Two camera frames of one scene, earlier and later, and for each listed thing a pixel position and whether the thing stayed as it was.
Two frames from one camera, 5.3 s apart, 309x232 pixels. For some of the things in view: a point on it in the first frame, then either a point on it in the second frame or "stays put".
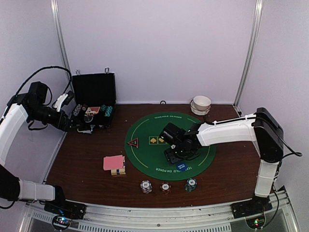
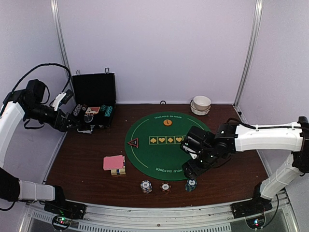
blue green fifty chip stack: (190, 185) stays put
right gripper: (172, 158) to (189, 167)
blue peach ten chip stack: (146, 186) stays put
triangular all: (134, 142) stays put
